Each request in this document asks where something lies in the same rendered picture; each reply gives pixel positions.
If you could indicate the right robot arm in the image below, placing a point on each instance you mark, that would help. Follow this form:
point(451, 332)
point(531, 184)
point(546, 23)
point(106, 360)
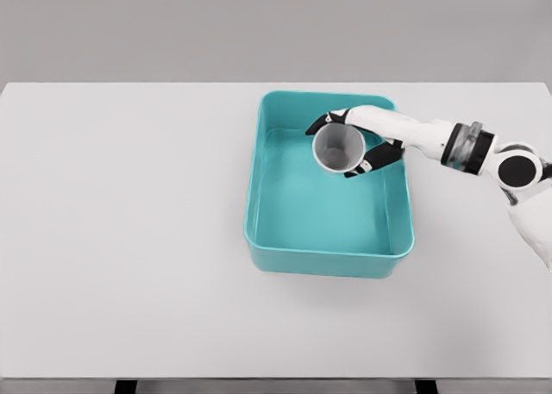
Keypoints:
point(435, 137)

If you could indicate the teal rectangular basket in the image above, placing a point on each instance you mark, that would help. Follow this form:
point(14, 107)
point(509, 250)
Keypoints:
point(330, 204)

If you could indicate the white paper cup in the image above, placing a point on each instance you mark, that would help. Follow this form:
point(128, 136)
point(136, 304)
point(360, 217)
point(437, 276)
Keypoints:
point(338, 148)

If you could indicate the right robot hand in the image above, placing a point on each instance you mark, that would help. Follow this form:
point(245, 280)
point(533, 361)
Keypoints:
point(374, 120)

